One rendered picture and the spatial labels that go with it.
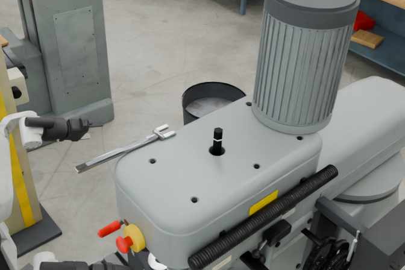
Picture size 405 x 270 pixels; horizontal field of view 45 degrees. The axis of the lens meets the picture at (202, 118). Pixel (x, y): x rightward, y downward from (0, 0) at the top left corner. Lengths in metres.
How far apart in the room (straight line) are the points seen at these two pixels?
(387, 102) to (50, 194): 2.68
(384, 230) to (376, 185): 0.37
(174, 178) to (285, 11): 0.41
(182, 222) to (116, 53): 4.38
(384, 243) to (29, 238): 2.61
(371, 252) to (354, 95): 0.56
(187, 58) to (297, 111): 4.05
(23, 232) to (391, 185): 2.50
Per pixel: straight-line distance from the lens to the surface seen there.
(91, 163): 1.08
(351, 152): 1.43
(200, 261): 1.02
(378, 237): 1.24
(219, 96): 3.70
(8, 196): 1.45
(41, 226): 3.50
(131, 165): 1.08
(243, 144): 1.13
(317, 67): 1.08
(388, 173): 1.67
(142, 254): 1.85
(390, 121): 1.57
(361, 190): 1.58
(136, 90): 4.66
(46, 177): 3.87
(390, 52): 5.30
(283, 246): 1.40
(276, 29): 1.06
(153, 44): 5.41
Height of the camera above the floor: 2.62
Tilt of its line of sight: 37 degrees down
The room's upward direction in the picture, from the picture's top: 3 degrees clockwise
